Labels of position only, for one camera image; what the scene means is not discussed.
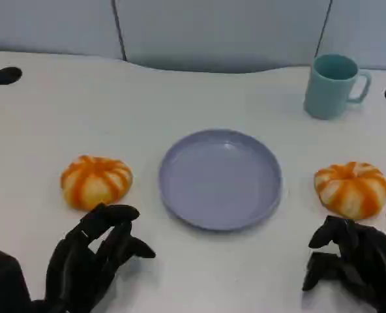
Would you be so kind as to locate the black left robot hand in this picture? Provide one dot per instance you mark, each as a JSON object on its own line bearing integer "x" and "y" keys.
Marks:
{"x": 69, "y": 261}

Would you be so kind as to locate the orange white toy bread roll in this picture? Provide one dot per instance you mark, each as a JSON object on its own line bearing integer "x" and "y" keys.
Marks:
{"x": 351, "y": 190}
{"x": 95, "y": 182}

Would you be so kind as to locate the grey partition panel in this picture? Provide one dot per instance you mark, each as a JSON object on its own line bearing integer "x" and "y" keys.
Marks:
{"x": 365, "y": 26}
{"x": 49, "y": 23}
{"x": 219, "y": 32}

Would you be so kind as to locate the pale green mug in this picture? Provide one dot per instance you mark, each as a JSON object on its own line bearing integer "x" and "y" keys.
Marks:
{"x": 328, "y": 94}

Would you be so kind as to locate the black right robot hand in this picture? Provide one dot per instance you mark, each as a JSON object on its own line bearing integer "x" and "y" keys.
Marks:
{"x": 372, "y": 257}

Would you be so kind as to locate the lilac plate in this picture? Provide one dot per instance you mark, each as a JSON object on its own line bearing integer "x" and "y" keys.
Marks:
{"x": 220, "y": 182}

